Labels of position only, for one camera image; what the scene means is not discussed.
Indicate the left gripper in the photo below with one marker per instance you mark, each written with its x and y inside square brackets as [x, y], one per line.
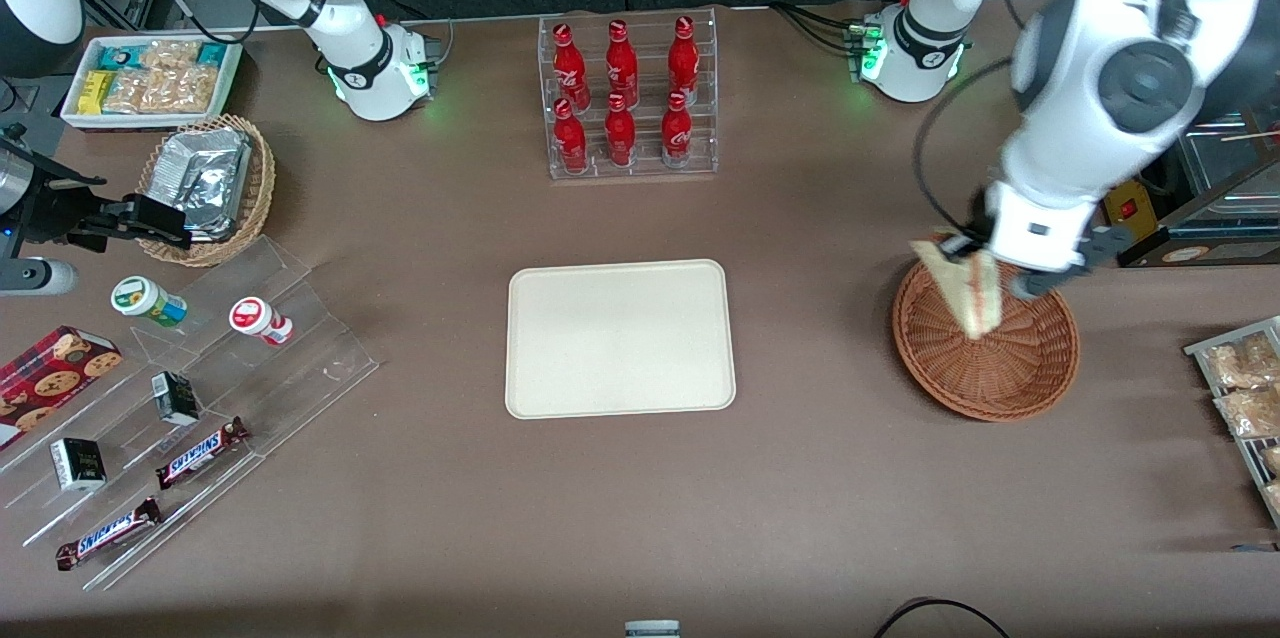
[966, 244]

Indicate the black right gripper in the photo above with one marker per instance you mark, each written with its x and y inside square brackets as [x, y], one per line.
[52, 209]

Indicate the triangle sandwich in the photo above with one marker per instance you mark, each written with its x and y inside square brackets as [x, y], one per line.
[975, 303]

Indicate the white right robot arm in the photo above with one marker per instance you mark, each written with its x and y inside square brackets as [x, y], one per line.
[350, 28]

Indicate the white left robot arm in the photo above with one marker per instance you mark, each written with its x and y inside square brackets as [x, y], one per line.
[1090, 68]

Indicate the oval wicker basket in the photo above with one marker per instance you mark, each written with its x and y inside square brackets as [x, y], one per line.
[255, 203]

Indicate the round brown wicker basket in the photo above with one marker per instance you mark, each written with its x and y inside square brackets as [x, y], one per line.
[1010, 368]

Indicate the cream rectangular tray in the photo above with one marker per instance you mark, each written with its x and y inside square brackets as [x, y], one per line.
[620, 338]

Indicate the silver foil packet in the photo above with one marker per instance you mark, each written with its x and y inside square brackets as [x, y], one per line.
[205, 178]

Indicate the green label yogurt cup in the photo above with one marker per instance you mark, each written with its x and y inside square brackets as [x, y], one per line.
[148, 301]

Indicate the clear nut snack packet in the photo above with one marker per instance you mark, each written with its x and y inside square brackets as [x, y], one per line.
[127, 93]
[170, 54]
[183, 90]

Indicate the white snack box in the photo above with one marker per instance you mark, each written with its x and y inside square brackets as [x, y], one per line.
[75, 113]

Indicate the red label yogurt cup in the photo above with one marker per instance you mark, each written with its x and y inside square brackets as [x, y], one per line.
[258, 319]

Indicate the yellow snack packet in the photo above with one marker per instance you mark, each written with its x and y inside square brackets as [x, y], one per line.
[96, 91]

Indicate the teal snack packet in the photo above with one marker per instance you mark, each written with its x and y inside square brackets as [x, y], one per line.
[211, 53]
[122, 56]

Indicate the small black carton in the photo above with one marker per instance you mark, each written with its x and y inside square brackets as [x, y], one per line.
[78, 464]
[176, 398]

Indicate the red cookie box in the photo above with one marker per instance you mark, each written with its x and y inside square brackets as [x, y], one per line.
[50, 378]

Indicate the clear acrylic stepped stand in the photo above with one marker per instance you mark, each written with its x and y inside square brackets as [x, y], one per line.
[300, 358]

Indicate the grey bread display rack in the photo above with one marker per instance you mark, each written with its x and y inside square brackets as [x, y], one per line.
[1200, 350]

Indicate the brown snickers bar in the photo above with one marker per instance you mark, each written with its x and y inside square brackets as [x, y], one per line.
[200, 453]
[108, 533]

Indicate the wrapped bread package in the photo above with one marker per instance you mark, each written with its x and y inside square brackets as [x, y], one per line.
[1272, 460]
[1250, 411]
[1245, 363]
[1274, 496]

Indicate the red cola bottle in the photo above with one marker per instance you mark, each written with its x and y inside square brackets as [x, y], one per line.
[570, 68]
[677, 130]
[621, 66]
[684, 58]
[620, 133]
[570, 140]

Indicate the clear acrylic bottle rack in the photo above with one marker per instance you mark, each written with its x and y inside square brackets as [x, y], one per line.
[645, 168]

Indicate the grey metal block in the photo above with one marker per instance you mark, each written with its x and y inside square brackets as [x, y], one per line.
[652, 630]

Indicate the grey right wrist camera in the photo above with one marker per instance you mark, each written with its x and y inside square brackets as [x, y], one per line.
[35, 276]

